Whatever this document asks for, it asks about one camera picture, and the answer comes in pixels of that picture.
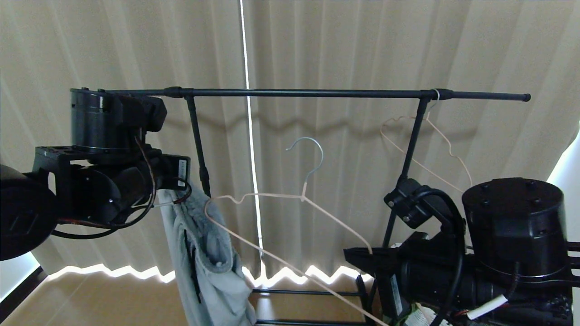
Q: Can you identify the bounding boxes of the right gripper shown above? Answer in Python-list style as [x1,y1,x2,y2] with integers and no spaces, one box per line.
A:
[374,233,476,323]

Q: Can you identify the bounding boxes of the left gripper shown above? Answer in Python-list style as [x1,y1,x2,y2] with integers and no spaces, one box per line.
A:
[68,154,192,225]

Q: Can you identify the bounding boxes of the pale grey shorts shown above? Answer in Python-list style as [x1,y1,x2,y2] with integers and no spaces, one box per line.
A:
[156,181,258,326]

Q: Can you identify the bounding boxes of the pink clothes hanger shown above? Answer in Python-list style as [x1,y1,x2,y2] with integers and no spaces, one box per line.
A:
[379,101,473,195]
[204,137,391,326]

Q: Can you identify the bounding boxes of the white laundry basket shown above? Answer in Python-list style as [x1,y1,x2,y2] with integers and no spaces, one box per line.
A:
[403,304,438,326]

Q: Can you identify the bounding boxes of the black clothes rack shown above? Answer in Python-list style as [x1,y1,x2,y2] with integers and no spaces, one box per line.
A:
[97,86,532,326]

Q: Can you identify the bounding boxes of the beige curtain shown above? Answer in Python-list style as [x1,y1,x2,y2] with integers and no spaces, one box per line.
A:
[0,0,580,288]

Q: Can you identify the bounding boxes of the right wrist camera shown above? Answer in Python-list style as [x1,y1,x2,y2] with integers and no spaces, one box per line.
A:
[383,178,465,236]

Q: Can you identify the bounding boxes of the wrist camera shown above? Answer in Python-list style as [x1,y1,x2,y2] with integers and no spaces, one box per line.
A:
[116,94,168,133]
[383,178,465,236]

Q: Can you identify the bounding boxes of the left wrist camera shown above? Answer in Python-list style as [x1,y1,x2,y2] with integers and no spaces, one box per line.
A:
[116,94,168,133]

